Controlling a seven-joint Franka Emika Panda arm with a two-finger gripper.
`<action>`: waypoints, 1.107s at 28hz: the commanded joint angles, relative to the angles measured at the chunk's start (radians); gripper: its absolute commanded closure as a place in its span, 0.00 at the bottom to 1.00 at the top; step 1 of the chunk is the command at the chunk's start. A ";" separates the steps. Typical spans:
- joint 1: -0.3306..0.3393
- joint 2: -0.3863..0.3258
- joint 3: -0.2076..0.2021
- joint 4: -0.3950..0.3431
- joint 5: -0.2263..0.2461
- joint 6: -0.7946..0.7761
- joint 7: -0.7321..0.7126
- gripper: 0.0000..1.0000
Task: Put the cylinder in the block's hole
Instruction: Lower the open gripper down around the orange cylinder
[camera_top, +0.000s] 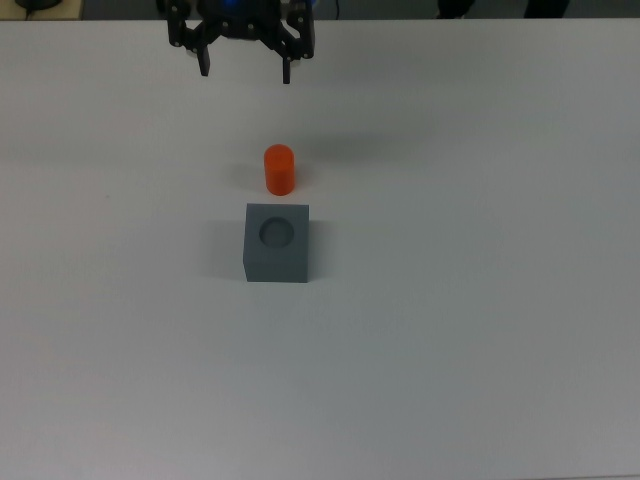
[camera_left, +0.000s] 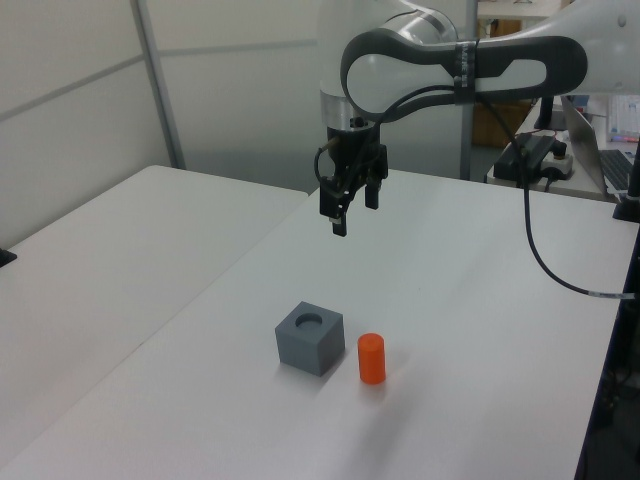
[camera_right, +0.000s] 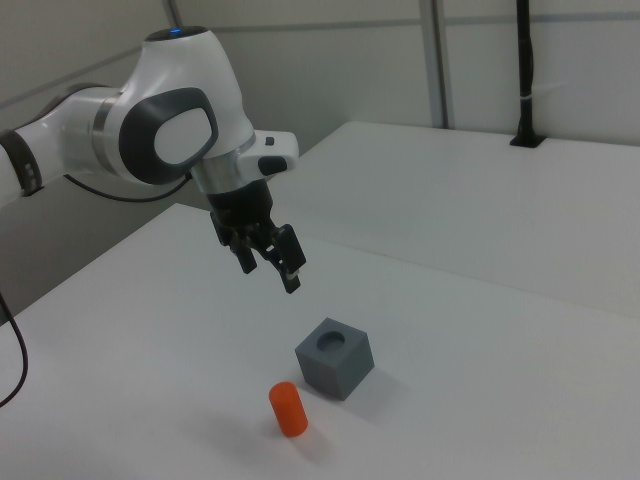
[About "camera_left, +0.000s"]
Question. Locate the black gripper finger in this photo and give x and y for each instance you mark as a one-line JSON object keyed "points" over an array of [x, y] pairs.
{"points": [[372, 192], [339, 210]]}

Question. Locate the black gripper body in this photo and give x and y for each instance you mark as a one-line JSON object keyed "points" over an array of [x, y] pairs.
{"points": [[350, 150]]}

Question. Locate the orange cylinder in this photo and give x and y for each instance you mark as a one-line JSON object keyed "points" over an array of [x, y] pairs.
{"points": [[372, 360]]}

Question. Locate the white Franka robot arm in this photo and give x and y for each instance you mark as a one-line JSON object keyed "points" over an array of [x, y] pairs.
{"points": [[380, 75]]}

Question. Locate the grey block with round hole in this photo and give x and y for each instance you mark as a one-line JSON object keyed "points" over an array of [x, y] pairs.
{"points": [[300, 347]]}

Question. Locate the brown cardboard box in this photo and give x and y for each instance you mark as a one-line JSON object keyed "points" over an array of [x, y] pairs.
{"points": [[487, 122]]}

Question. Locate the black power box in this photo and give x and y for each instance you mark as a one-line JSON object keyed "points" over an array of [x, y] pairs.
{"points": [[520, 156]]}

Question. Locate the grey emergency stop box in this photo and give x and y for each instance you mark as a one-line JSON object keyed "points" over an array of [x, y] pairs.
{"points": [[561, 164]]}

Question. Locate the black monitor stand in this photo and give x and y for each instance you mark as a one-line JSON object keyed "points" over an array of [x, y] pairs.
{"points": [[546, 112]]}

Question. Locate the white side desk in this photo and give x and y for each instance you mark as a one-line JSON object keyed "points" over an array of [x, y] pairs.
{"points": [[575, 188]]}

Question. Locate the silver laptop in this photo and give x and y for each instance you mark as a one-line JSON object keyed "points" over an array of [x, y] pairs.
{"points": [[582, 140]]}

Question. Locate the white printed box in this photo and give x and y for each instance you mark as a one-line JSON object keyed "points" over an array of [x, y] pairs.
{"points": [[625, 117]]}

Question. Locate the grey partition post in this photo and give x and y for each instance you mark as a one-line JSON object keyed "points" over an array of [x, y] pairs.
{"points": [[160, 90]]}

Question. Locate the black table frame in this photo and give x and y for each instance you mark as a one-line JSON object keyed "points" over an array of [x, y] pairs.
{"points": [[620, 380]]}

